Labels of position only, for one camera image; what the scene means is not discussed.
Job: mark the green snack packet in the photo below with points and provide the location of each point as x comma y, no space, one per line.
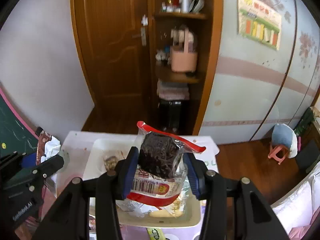
155,233

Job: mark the clear plastic bottle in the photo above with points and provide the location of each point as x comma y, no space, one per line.
185,1

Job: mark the pink blanket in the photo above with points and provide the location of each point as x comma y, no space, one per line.
305,233

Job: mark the white pillow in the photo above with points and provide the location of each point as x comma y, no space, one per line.
295,205
315,187

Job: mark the floral sliding wardrobe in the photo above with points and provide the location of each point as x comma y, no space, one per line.
250,92

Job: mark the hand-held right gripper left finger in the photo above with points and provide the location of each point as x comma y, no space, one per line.
131,172

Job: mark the white door hook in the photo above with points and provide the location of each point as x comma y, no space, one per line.
144,20

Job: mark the brown wooden door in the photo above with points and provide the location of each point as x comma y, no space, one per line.
110,55

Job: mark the wall poster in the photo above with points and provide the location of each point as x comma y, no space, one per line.
257,22

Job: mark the large yellow noodle packet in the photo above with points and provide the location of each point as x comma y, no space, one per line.
162,213

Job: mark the white plastic bin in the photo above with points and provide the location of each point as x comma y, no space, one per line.
100,150

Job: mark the blue and white cushion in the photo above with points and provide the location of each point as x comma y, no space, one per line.
282,136

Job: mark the stack of folded towels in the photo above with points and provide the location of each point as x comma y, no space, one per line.
172,91

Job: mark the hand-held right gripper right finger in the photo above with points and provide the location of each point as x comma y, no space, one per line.
193,177

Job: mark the brown wooden shelf unit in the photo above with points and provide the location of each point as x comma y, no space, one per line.
210,55

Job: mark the green chalkboard with pink frame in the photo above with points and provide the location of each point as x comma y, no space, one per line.
12,130

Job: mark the brown and white snack packet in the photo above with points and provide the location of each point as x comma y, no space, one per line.
46,145

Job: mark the pink plastic stool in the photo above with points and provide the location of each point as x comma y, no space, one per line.
273,152

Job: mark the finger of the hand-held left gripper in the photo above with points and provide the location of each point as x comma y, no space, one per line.
51,165
28,160

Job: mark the black container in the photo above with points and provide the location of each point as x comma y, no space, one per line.
172,115

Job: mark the dark brown snack packet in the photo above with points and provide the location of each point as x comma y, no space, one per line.
157,155

